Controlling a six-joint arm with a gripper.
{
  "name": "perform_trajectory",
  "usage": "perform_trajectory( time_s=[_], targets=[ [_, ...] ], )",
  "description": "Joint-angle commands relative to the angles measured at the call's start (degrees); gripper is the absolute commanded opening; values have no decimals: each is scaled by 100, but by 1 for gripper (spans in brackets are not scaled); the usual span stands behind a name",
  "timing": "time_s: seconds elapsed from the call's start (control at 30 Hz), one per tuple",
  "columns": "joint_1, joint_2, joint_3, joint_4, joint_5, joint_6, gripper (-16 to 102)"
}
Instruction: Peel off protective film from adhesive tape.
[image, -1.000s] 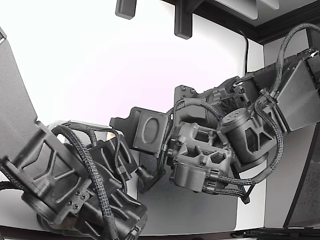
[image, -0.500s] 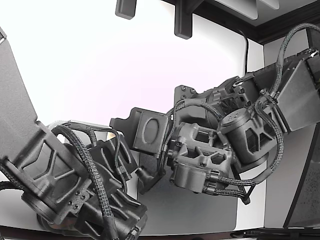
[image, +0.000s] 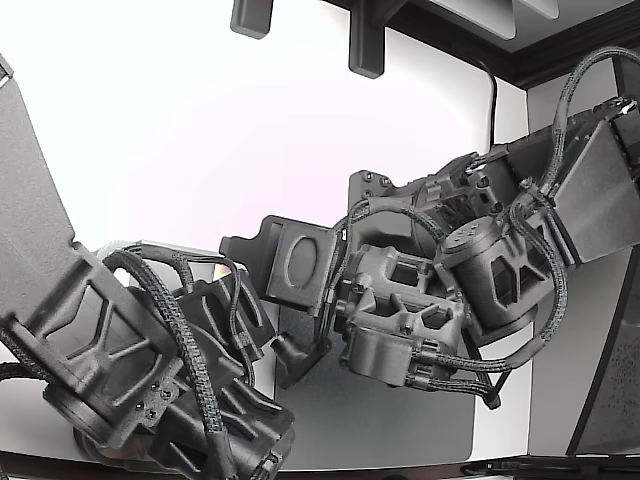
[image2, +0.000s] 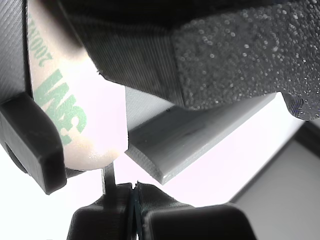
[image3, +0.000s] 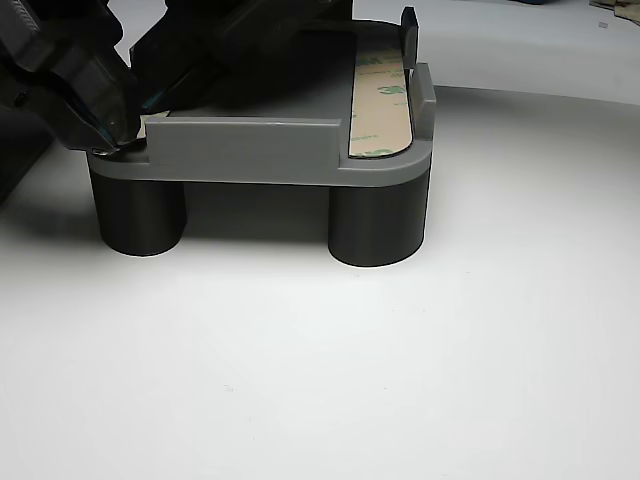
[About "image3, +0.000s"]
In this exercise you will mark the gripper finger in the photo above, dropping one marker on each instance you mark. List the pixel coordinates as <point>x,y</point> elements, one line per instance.
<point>55,115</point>
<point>165,60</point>
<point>260,60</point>
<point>100,80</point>

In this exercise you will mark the tan 3M tape liner strip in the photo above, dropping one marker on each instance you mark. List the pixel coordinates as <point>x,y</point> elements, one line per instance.
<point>380,120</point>
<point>142,125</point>

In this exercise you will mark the gray fixture with dark legs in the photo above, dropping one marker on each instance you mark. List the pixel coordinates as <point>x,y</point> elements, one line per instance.
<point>250,150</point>

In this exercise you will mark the black upright clip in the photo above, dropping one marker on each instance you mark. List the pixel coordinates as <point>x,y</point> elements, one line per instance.
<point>410,35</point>

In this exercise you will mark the tan paper scraps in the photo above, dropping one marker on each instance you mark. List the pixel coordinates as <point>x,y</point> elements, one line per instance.
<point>625,10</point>

